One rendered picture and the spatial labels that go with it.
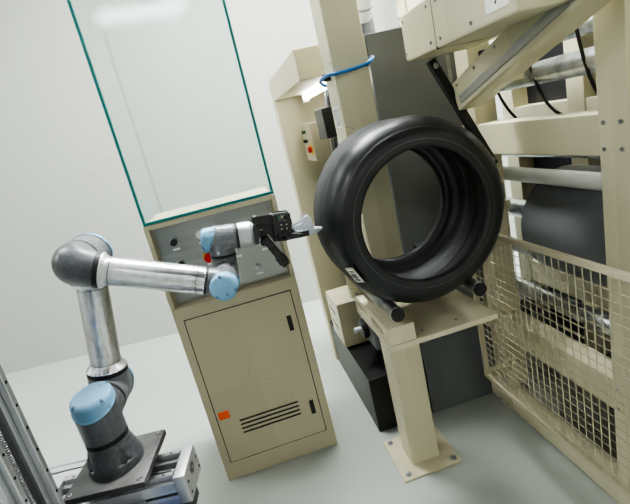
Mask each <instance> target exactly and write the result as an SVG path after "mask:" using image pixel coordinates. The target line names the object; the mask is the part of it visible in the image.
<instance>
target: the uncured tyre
mask: <svg viewBox="0 0 630 504"><path fill-rule="evenodd" d="M408 150H410V151H412V152H414V153H416V154H417V155H419V156H420V157H421V158H423V159H424V160H425V161H426V162H427V164H428V165H429V166H430V167H431V169H432V171H433V172H434V174H435V176H436V179H437V182H438V185H439V191H440V207H439V212H438V216H437V219H436V222H435V224H434V226H433V228H432V230H431V231H430V233H429V234H428V236H427V237H426V238H425V239H424V240H423V241H422V242H421V243H420V244H419V245H418V246H417V247H416V248H414V249H413V250H411V251H409V252H407V253H405V254H403V255H400V256H397V257H392V258H376V257H372V256H371V254H370V252H369V250H368V248H367V246H366V243H365V241H364V237H363V232H362V224H361V216H362V207H363V203H364V199H365V196H366V193H367V191H368V188H369V186H370V184H371V182H372V181H373V179H374V178H375V176H376V175H377V173H378V172H379V171H380V170H381V169H382V168H383V167H384V166H385V165H386V164H387V163H388V162H389V161H390V160H392V159H393V158H394V157H396V156H398V155H399V154H401V153H403V152H405V151H408ZM503 212H504V192H503V185H502V180H501V176H500V173H499V170H498V168H497V165H496V163H495V161H494V159H493V157H492V155H491V154H490V152H489V151H488V149H487V148H486V147H485V145H484V144H483V143H482V142H481V141H480V140H479V139H478V138H477V137H476V136H475V135H474V134H472V133H471V132H470V131H468V130H467V129H465V128H464V127H462V126H460V125H458V124H456V123H454V122H452V121H450V120H447V119H444V118H441V117H437V116H431V115H408V116H402V117H397V118H391V119H385V120H380V121H377V122H374V123H371V124H368V125H366V126H364V127H362V128H360V129H358V130H357V131H355V132H354V133H352V134H351V135H349V136H348V137H347V138H346V139H345V140H344V141H342V142H341V143H340V144H339V145H338V147H337V148H336V149H335V150H334V151H333V153H332V154H331V155H330V157H329V158H328V160H327V162H326V163H325V165H324V167H323V169H322V171H321V174H320V176H319V179H318V182H317V186H316V190H315V195H314V222H315V226H322V230H320V231H319V232H318V233H317V235H318V238H319V240H320V243H321V245H322V247H323V249H324V250H325V252H326V254H327V255H328V257H329V258H330V259H331V261H332V262H333V263H334V264H335V265H336V266H337V267H338V268H339V269H340V270H341V271H342V272H343V273H344V274H345V275H346V276H347V277H348V278H349V279H350V280H351V281H352V282H353V283H354V284H356V285H357V286H358V287H359V288H361V289H362V290H364V291H366V292H367V293H369V294H371V295H373V296H376V297H378V298H381V299H385V300H389V301H395V302H403V303H416V302H424V301H429V300H433V299H436V298H439V297H441V296H444V295H446V294H448V293H450V292H452V291H454V290H455V289H457V288H458V287H460V286H461V285H463V284H464V283H465V282H467V281H468V280H469V279H470V278H471V277H472V276H473V275H474V274H475V273H476V272H477V271H478V270H479V269H480V267H481V266H482V265H483V264H484V262H485V261H486V259H487V258H488V256H489V255H490V253H491V251H492V249H493V247H494V245H495V243H496V240H497V238H498V235H499V232H500V228H501V224H502V220H503ZM345 268H353V269H354V270H355V271H356V272H357V274H358V275H359V276H360V277H361V278H362V280H363V281H364V283H357V282H356V281H355V280H354V279H353V278H352V277H351V275H350V274H349V273H348V272H347V271H346V270H345Z"/></svg>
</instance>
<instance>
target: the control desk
mask: <svg viewBox="0 0 630 504"><path fill-rule="evenodd" d="M275 211H279V210H278V206H277V202H276V198H275V194H274V193H273V194H269V195H265V196H261V197H258V198H254V199H250V200H246V201H242V202H238V203H234V204H230V205H226V206H222V207H219V208H215V209H211V210H207V211H203V212H199V213H195V214H191V215H187V216H183V217H180V218H176V219H172V220H168V221H164V222H160V223H156V224H152V225H148V226H145V227H143V230H144V233H145V236H146V239H147V242H148V245H149V248H150V251H151V254H152V257H153V260H154V261H156V262H166V263H175V264H185V265H194V266H203V267H212V262H211V257H210V253H203V251H202V247H201V242H200V230H201V229H203V228H207V227H213V226H215V225H216V226H219V225H226V224H233V223H240V222H247V221H250V223H251V222H252V217H251V216H253V215H256V216H259V215H266V214H269V213H270V212H275ZM267 235H268V234H267ZM268 236H269V235H268ZM269 238H270V239H271V240H272V238H271V237H270V236H269ZM272 241H273V240H272ZM273 242H274V241H273ZM274 244H275V245H276V246H277V247H278V249H279V250H280V251H281V252H282V253H284V254H285V255H287V258H288V259H289V260H288V261H289V262H290V263H289V264H288V265H287V266H286V267H283V266H280V265H279V264H278V263H277V261H276V260H275V259H276V258H275V257H274V255H273V254H272V253H271V252H270V251H269V249H268V248H267V247H266V246H265V244H263V242H262V241H261V240H260V237H259V244H258V245H255V244H254V245H253V246H250V247H243V248H241V247H240V248H237V249H235V251H236V257H237V264H238V270H239V274H240V286H239V288H238V291H237V293H236V295H235V296H234V297H233V298H232V299H230V300H227V301H220V300H217V299H216V298H214V297H213V296H212V295H206V294H194V293H183V292H172V291H164V292H165V295H166V298H167V301H168V304H169V307H170V310H171V312H172V315H173V318H174V321H175V324H176V327H177V330H178V333H179V336H180V339H181V342H182V345H183V348H184V351H185V354H186V356H187V359H188V362H189V365H190V368H191V371H192V374H193V377H194V380H195V383H196V386H197V389H198V392H199V395H200V398H201V401H202V404H203V407H204V409H205V412H206V415H207V418H208V421H209V424H210V427H211V430H212V433H213V436H214V439H215V442H216V445H217V448H218V451H219V454H220V457H221V459H222V462H223V465H224V468H225V471H226V474H227V477H228V480H229V481H231V480H234V479H237V478H240V477H242V476H245V475H248V474H251V473H254V472H257V471H260V470H263V469H265V468H268V467H271V466H274V465H277V464H280V463H283V462H286V461H288V460H291V459H294V458H297V457H300V456H303V455H306V454H309V453H311V452H314V451H317V450H320V449H323V448H326V447H329V446H332V445H334V444H337V439H336V435H335V431H334V427H333V423H332V419H331V415H330V411H329V407H328V403H327V399H326V395H325V391H324V387H323V384H322V380H321V376H320V372H319V368H318V364H317V360H316V356H315V352H314V348H313V344H312V340H311V336H310V332H309V328H308V324H307V320H306V316H305V312H304V308H303V305H302V301H301V297H300V293H299V289H298V285H297V281H296V277H295V273H294V269H293V265H292V261H291V257H290V253H289V249H288V245H287V241H276V242H274ZM227 410H228V411H229V415H230V418H227V419H224V420H221V421H220V419H219V416H218V413H221V412H224V411H227Z"/></svg>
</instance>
